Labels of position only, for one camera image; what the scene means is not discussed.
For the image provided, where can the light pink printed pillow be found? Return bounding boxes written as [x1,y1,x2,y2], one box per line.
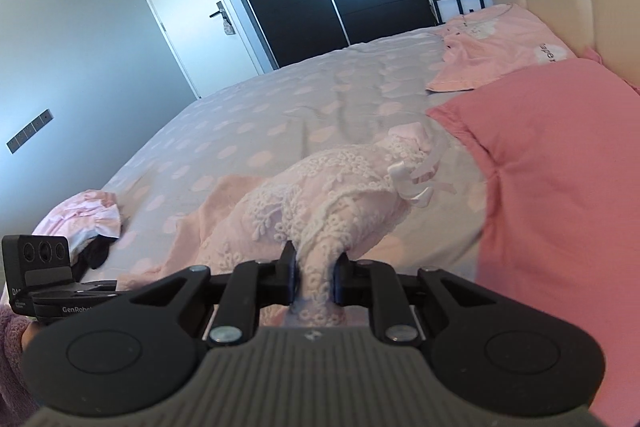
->
[425,4,578,94]

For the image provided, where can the black white nightstand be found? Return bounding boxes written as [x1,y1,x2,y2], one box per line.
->
[430,0,493,25]

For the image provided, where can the person's left forearm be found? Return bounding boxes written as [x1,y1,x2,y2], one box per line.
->
[0,307,40,408]

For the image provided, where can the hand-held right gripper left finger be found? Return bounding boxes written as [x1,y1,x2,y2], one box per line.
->
[127,241,301,348]

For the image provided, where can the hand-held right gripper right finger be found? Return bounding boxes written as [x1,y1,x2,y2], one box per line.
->
[332,254,488,348]

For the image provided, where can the pink lace-trimmed dress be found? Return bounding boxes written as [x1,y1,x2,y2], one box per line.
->
[117,122,443,328]

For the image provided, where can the wall switch panel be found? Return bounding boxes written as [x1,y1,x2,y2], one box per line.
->
[6,108,53,154]

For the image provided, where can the black garment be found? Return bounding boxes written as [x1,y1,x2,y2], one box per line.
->
[75,237,118,270]

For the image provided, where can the grey pink polka-dot bed cover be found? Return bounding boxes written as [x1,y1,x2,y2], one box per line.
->
[100,27,501,293]

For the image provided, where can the pink striped garment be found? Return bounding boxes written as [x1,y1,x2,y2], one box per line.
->
[34,190,123,258]

